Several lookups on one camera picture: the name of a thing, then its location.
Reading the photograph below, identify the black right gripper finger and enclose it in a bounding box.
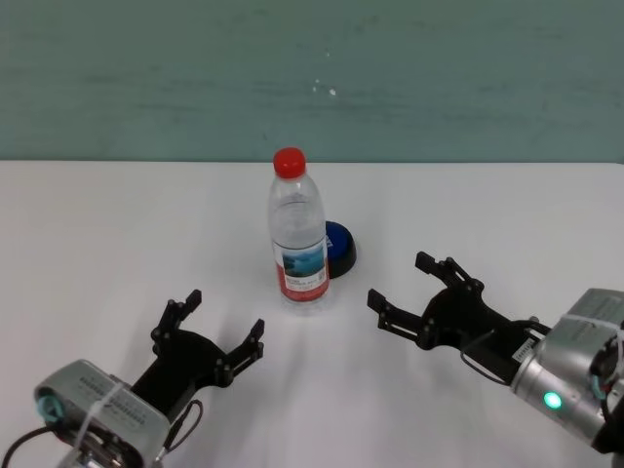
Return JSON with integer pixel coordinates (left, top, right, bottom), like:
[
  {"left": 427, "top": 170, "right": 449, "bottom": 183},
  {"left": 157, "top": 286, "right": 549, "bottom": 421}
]
[
  {"left": 414, "top": 251, "right": 485, "bottom": 297},
  {"left": 367, "top": 288, "right": 435, "bottom": 350}
]

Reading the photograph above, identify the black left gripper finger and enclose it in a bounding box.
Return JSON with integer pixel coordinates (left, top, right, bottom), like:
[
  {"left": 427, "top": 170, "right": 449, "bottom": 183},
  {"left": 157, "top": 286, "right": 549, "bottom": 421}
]
[
  {"left": 150, "top": 289, "right": 203, "bottom": 357},
  {"left": 214, "top": 319, "right": 266, "bottom": 389}
]

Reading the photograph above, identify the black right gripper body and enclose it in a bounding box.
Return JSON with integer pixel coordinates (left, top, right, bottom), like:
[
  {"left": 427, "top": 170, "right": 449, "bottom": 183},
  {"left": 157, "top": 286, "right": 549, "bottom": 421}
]
[{"left": 421, "top": 287, "right": 552, "bottom": 386}]

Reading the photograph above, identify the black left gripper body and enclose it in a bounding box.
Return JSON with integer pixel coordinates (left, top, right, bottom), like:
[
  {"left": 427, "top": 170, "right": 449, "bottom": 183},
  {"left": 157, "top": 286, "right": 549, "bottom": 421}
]
[{"left": 131, "top": 329, "right": 225, "bottom": 420}]

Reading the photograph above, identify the blue push button black base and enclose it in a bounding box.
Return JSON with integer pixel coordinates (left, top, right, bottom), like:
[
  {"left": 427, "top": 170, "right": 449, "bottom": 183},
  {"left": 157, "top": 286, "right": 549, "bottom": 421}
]
[{"left": 324, "top": 219, "right": 360, "bottom": 280}]

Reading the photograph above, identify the clear water bottle red cap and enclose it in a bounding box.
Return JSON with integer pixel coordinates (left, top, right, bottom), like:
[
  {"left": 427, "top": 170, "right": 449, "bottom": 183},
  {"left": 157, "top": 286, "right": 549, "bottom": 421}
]
[{"left": 266, "top": 147, "right": 332, "bottom": 317}]

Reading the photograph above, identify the thin black left gripper cable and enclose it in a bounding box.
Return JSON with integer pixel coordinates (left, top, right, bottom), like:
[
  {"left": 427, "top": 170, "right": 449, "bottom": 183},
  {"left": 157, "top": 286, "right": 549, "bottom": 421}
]
[{"left": 163, "top": 399, "right": 204, "bottom": 452}]

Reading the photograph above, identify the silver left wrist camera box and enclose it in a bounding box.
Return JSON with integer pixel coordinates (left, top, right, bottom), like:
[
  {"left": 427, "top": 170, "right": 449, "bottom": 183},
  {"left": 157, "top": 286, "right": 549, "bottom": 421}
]
[{"left": 34, "top": 359, "right": 172, "bottom": 464}]

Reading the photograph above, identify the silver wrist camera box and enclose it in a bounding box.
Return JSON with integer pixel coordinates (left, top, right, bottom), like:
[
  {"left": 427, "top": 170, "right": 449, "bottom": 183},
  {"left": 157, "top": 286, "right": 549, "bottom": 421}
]
[
  {"left": 34, "top": 359, "right": 172, "bottom": 464},
  {"left": 560, "top": 288, "right": 624, "bottom": 342}
]

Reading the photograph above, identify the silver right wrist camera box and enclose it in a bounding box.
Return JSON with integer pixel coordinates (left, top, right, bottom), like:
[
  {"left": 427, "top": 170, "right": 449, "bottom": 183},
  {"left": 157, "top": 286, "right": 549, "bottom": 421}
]
[{"left": 560, "top": 288, "right": 624, "bottom": 342}]

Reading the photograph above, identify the black camera cable teal plug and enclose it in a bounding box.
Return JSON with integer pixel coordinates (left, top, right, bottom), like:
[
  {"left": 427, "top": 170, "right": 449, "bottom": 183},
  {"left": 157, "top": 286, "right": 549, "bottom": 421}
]
[{"left": 0, "top": 394, "right": 62, "bottom": 468}]

